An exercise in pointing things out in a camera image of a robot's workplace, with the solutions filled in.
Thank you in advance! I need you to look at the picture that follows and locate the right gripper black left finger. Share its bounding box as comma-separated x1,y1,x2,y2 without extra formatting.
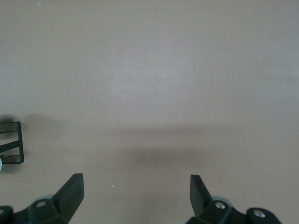
0,173,84,224

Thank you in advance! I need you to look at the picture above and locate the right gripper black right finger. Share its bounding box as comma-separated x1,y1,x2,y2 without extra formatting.
190,174,281,224

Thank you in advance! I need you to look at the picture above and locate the black wire cup rack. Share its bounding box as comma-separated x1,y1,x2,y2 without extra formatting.
0,119,25,165

